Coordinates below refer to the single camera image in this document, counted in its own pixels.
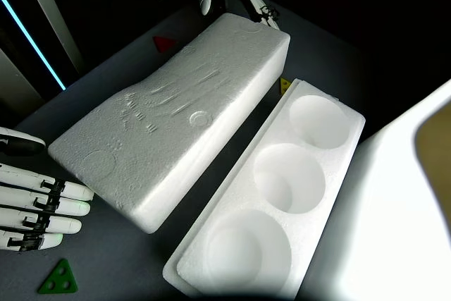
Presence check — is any white vertical post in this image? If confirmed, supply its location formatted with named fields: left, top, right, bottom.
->
left=17, top=0, right=86, bottom=74

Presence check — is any green triangle toy block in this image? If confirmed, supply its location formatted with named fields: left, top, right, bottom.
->
left=37, top=257, right=78, bottom=295

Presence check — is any red triangle toy block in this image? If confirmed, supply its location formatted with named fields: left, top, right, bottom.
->
left=152, top=35, right=178, bottom=54

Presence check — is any grey table cloth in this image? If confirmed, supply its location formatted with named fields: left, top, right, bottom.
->
left=0, top=1, right=388, bottom=301

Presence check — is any white foam three-hole tray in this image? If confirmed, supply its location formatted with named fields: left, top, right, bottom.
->
left=161, top=77, right=366, bottom=300

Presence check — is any white housing with tan opening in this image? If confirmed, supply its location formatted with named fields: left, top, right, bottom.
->
left=334, top=78, right=451, bottom=301

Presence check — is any white flat panel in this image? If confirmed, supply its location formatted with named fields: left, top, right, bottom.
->
left=0, top=47, right=45, bottom=112

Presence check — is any cyan light strip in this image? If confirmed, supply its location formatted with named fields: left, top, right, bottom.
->
left=0, top=0, right=68, bottom=92

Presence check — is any white foam lid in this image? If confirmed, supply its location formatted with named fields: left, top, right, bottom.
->
left=47, top=12, right=292, bottom=235

